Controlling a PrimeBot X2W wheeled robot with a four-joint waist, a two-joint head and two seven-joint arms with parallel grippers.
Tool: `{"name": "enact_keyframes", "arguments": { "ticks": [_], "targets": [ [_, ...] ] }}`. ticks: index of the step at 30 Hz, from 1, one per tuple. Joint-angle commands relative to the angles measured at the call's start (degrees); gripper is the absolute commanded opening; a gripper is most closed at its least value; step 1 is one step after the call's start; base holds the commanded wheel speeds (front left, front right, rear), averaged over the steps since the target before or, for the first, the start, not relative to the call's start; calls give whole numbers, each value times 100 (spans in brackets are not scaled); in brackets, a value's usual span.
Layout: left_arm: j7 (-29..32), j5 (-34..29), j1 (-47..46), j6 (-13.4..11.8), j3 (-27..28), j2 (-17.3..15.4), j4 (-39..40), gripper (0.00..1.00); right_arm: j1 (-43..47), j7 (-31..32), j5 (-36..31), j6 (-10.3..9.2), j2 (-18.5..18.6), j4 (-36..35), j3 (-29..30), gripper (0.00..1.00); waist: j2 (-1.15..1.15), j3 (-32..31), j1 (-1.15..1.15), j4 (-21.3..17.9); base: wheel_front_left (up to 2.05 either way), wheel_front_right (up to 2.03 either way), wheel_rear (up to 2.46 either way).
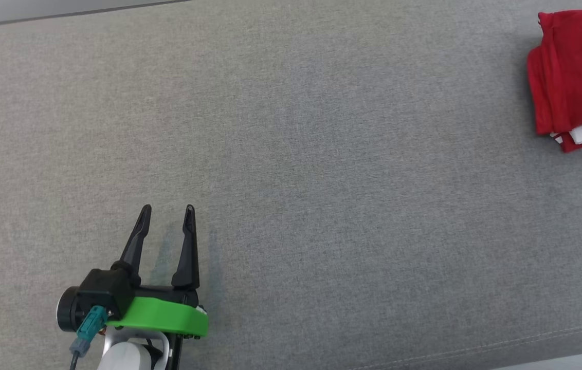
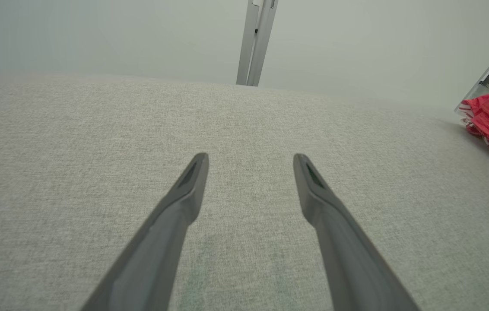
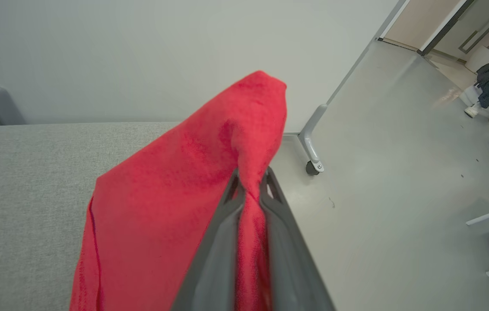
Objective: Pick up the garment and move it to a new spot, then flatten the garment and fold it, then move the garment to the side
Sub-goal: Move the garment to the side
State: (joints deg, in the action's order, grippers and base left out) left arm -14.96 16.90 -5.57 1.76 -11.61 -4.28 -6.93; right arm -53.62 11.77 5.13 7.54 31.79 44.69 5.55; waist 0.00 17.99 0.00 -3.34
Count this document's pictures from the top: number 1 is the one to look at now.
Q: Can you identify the left gripper green-banded body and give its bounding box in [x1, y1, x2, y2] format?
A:
[108, 285, 208, 340]

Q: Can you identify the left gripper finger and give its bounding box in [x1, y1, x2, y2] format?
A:
[171, 205, 201, 289]
[119, 205, 153, 286]

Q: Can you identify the left teal-plug black cable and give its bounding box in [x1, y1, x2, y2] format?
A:
[69, 306, 109, 370]

